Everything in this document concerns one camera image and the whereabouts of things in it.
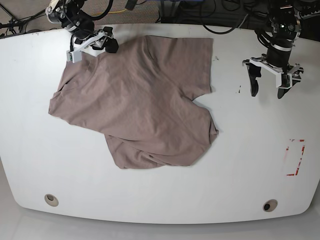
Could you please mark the right table cable grommet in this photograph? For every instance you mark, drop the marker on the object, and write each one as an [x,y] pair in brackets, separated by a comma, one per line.
[270,205]

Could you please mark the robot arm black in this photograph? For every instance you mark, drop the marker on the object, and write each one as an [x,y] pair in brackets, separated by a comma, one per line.
[285,29]
[81,25]

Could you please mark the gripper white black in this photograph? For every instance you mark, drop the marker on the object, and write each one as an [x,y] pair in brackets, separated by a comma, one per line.
[275,61]
[103,40]

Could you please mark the left table cable grommet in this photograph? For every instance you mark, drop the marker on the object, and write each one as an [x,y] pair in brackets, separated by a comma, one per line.
[51,200]

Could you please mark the mauve brown T-shirt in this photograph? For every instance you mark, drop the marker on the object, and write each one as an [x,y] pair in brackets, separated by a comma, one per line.
[141,98]

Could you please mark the table cable grommet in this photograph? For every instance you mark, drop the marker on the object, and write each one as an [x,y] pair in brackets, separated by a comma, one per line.
[51,200]
[270,205]

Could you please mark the black tripod stand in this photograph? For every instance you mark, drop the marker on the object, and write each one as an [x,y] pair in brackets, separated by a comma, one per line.
[16,26]

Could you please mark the white power strip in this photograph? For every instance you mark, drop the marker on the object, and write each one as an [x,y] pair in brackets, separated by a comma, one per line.
[308,13]

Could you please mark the red tape rectangle marker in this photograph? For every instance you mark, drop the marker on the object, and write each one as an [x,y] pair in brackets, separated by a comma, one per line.
[293,156]

